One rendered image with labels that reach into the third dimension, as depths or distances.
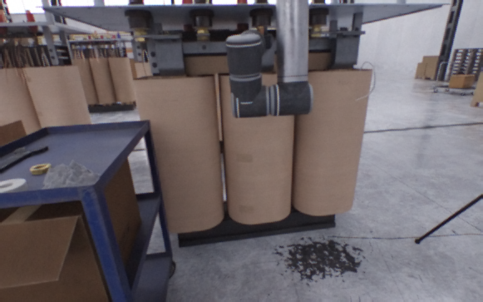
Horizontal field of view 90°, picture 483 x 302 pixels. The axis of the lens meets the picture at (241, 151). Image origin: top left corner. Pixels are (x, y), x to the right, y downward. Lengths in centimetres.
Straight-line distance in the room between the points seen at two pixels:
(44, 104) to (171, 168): 222
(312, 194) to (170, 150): 89
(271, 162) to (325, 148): 32
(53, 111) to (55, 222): 266
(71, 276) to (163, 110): 76
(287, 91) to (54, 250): 73
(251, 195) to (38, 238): 102
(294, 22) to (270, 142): 68
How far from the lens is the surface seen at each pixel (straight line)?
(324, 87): 138
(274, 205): 151
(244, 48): 77
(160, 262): 153
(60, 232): 70
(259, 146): 132
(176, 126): 126
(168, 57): 126
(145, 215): 120
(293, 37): 83
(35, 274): 67
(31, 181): 83
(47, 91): 329
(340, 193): 164
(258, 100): 82
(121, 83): 692
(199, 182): 137
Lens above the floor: 115
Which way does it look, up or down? 21 degrees down
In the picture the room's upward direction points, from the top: 2 degrees counter-clockwise
